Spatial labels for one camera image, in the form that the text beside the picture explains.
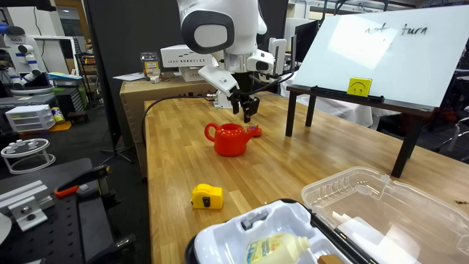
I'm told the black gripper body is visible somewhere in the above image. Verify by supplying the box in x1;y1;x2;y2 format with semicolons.
227;74;259;109

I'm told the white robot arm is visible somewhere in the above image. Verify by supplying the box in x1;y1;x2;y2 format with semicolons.
175;0;275;124

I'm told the orange toy teapot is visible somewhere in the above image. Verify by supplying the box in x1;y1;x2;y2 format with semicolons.
203;124;262;157

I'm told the yellow toy car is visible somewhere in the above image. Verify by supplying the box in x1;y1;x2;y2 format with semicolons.
190;184;224;210

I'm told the toy case with clear lid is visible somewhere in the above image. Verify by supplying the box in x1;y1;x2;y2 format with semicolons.
184;168;469;264

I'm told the brown toy cracker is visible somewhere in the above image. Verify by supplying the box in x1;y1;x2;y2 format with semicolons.
317;254;342;264

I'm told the white device box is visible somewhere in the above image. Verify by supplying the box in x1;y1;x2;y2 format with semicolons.
159;44;215;68

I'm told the yellow smiley sticky note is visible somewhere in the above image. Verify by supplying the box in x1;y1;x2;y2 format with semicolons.
347;78;372;97

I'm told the whiteboard on black easel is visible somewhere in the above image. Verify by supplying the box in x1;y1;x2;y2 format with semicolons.
285;5;469;178

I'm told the white drawer organiser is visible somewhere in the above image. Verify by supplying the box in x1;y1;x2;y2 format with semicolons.
5;105;54;132

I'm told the microscope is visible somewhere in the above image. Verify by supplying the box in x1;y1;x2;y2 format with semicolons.
0;24;49;90

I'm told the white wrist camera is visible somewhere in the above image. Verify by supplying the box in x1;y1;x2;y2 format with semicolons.
197;66;238;97

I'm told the black cable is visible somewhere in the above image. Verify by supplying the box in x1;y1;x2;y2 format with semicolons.
139;94;206;182

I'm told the orange handled clamp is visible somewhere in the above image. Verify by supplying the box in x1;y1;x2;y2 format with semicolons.
54;166;109;200

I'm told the white wire spool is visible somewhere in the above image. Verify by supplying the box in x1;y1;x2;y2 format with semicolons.
1;138;55;175

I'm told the aluminium bracket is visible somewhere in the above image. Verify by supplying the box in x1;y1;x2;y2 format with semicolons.
0;181;54;232

